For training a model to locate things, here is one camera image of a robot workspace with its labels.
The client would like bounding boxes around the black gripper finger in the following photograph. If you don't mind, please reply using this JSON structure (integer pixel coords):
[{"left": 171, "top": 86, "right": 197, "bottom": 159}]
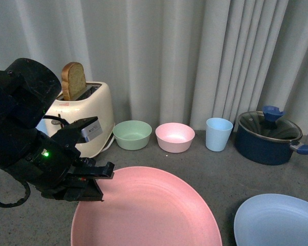
[
  {"left": 52, "top": 178, "right": 103, "bottom": 201},
  {"left": 68, "top": 158, "right": 115, "bottom": 179}
]

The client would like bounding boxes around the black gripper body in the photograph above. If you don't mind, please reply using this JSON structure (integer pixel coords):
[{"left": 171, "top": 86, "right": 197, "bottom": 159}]
[{"left": 5, "top": 116, "right": 89, "bottom": 199}]

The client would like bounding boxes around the pink plate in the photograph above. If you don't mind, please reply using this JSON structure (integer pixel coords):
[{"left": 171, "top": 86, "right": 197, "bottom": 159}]
[{"left": 71, "top": 167, "right": 222, "bottom": 245}]

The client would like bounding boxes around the light blue plate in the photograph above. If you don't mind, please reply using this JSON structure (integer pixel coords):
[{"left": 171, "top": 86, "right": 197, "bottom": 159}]
[{"left": 234, "top": 194, "right": 308, "bottom": 245}]

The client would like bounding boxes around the green bowl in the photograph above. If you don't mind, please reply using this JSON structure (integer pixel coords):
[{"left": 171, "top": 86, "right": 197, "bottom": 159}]
[{"left": 113, "top": 120, "right": 152, "bottom": 151}]

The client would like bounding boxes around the cream toaster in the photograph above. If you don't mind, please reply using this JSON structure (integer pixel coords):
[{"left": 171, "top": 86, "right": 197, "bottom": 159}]
[{"left": 46, "top": 82, "right": 115, "bottom": 157}]

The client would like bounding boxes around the pink bowl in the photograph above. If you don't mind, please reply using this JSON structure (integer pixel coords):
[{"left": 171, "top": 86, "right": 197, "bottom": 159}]
[{"left": 155, "top": 122, "right": 195, "bottom": 153}]

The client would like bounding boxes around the bread slice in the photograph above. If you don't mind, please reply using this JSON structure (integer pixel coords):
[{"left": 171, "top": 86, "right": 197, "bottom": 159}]
[{"left": 61, "top": 62, "right": 86, "bottom": 101}]

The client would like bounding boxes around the grey curtain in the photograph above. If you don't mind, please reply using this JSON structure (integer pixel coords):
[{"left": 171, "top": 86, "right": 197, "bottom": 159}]
[{"left": 0, "top": 1, "right": 308, "bottom": 135}]

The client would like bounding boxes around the light blue cup right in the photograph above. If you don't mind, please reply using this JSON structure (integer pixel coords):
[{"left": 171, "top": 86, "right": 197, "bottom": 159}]
[{"left": 206, "top": 117, "right": 234, "bottom": 152}]

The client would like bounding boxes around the dark blue saucepan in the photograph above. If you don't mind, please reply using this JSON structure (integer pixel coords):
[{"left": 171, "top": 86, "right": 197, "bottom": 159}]
[{"left": 235, "top": 122, "right": 308, "bottom": 166}]

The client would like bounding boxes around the glass pot lid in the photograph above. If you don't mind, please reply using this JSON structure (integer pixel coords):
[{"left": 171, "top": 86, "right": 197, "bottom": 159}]
[{"left": 237, "top": 106, "right": 303, "bottom": 142}]

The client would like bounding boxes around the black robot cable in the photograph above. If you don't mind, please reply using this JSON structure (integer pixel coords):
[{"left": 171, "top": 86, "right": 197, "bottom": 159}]
[{"left": 0, "top": 181, "right": 31, "bottom": 208}]

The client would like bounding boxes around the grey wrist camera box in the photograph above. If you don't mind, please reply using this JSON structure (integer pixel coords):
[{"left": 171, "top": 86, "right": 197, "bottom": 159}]
[{"left": 80, "top": 120, "right": 103, "bottom": 142}]

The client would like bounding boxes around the white toaster cable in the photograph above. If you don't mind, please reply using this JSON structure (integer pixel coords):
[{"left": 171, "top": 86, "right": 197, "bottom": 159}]
[{"left": 101, "top": 135, "right": 116, "bottom": 153}]

